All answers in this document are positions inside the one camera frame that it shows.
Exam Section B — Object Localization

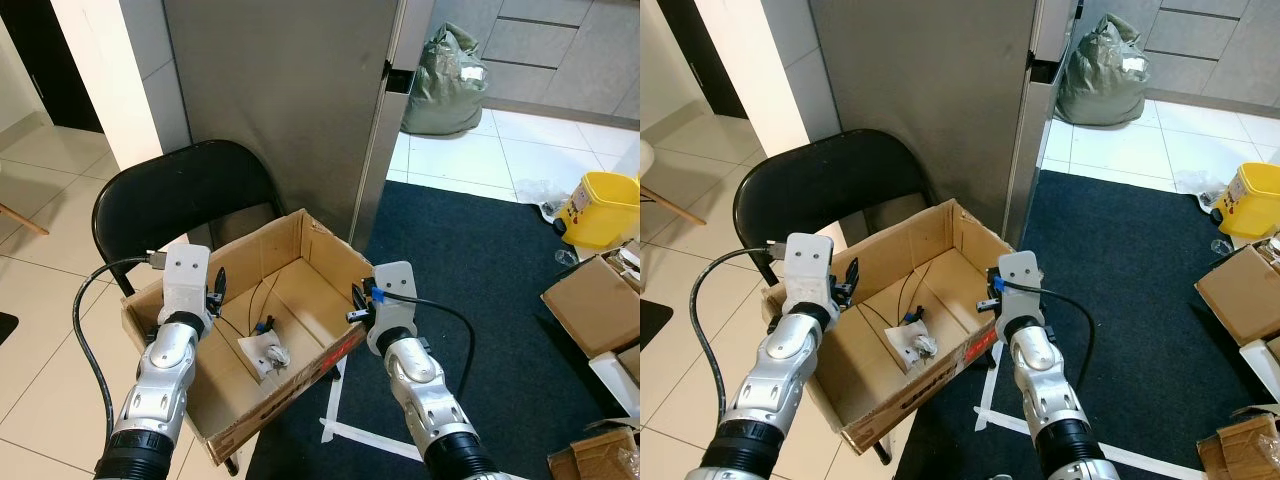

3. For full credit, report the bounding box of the open cardboard box red print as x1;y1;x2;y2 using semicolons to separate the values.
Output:
121;208;377;467
762;198;1017;457

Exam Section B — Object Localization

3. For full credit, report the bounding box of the crumpled white paper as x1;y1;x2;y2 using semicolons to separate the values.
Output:
237;335;294;385
885;325;941;375

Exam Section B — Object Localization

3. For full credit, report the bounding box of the black folding chair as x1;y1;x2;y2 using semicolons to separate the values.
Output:
92;139;286;477
732;128;936;466

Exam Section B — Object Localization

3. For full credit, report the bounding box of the white floor tape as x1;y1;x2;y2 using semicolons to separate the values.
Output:
975;345;1046;441
319;355;426;463

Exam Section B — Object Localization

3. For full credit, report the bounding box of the dark floor mat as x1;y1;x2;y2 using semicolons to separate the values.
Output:
893;168;1280;480
245;180;641;480

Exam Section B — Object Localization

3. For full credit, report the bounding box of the grey metal cabinet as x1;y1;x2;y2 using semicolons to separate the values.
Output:
162;0;438;253
808;0;1086;246

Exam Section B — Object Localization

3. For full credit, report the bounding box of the wooden stick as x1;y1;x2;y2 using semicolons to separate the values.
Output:
0;203;50;237
640;183;709;227

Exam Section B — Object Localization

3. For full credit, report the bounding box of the clear plastic bag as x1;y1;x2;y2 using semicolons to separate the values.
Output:
1170;168;1223;211
513;178;573;221

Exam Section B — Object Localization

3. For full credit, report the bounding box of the grey-green garbage bag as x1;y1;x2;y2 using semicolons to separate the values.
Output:
1055;12;1151;127
401;22;491;136

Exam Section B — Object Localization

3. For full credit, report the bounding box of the closed brown cardboard box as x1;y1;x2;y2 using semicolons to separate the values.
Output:
541;250;641;359
1194;240;1280;349

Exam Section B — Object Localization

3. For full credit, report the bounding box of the white plastic object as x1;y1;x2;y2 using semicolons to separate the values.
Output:
588;345;641;419
1238;338;1280;406

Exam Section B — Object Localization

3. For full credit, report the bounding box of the yellow plastic bucket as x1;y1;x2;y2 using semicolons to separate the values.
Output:
1213;162;1280;241
563;172;641;251

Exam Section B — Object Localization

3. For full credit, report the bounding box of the taped brown cardboard box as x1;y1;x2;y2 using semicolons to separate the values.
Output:
547;422;641;480
1213;412;1280;480

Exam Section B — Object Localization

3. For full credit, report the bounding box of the black door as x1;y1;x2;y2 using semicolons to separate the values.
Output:
0;0;104;134
655;0;749;119

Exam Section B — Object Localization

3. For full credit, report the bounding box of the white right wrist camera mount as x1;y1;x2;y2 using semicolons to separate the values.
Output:
366;262;419;357
996;251;1045;343

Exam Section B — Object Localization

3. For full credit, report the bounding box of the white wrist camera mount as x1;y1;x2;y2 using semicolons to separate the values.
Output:
784;232;837;311
366;262;419;357
996;251;1045;343
161;243;213;321

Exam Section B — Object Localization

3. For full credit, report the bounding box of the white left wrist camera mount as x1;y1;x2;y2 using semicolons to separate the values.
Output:
161;243;213;321
784;232;837;311

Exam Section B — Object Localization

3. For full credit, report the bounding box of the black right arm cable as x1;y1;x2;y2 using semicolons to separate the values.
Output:
378;290;476;403
1003;278;1097;391

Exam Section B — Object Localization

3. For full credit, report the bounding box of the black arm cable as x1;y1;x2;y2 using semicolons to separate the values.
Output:
1003;278;1097;391
378;290;476;403
72;252;166;441
688;243;791;421

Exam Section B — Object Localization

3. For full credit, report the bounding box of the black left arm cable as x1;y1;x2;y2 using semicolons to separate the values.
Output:
72;252;166;441
688;243;791;421

